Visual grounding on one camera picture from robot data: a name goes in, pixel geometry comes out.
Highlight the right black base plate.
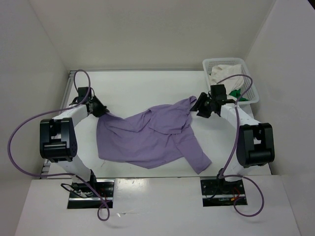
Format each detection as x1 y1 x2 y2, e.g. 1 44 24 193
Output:
200 177 248 207

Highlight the cream white t-shirt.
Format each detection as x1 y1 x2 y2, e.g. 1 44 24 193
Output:
208 64 244 95

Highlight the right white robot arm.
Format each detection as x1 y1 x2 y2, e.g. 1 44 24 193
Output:
190 92 275 182

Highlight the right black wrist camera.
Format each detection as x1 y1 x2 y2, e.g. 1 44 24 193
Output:
210 85 227 101

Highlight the white plastic basket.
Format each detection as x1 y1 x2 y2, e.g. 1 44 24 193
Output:
202 58 259 105

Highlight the purple t-shirt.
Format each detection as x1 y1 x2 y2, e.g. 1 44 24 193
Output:
96 96 212 174

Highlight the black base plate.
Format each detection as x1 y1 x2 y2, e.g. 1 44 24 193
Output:
200 177 248 207
61 179 115 209

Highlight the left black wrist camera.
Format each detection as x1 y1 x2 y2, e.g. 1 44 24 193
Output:
77 87 93 103

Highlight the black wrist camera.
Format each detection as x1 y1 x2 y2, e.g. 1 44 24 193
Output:
77 87 93 103
210 85 227 101

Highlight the green t-shirt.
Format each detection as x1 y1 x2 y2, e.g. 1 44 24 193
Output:
229 89 248 102

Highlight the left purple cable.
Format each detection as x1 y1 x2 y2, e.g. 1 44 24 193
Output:
8 70 111 222

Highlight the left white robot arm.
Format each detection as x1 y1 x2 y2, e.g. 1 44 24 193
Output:
39 96 109 186

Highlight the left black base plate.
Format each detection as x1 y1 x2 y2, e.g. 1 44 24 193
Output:
61 179 115 209

